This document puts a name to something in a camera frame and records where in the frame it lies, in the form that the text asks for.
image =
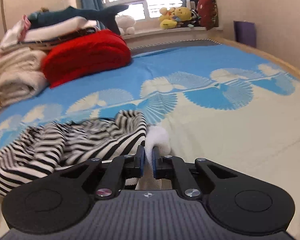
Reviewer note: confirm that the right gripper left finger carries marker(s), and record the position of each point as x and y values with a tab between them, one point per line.
62	199

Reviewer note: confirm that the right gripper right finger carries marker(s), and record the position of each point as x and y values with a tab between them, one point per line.
236	201

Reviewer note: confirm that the black white striped garment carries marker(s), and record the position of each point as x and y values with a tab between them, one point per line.
43	150

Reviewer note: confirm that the folded white clothes stack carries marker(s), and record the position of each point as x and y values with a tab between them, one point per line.
46	37

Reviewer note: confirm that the blue white patterned bedspread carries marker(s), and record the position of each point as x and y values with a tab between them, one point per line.
237	108

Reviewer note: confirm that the folded beige blanket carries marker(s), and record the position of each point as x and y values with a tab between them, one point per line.
20	75

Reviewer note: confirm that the red folded blanket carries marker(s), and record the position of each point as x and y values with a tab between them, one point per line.
85	55

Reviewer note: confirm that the purple box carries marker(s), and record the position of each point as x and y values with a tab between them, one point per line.
245	33

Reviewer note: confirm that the white plush toy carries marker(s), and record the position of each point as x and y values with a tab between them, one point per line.
125	24

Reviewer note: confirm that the blue shark plush toy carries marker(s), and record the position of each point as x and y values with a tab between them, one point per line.
105	16

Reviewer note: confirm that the yellow plush toys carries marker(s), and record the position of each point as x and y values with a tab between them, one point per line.
180	17

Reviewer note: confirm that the dark red cushion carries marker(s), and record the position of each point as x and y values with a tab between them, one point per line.
208	13

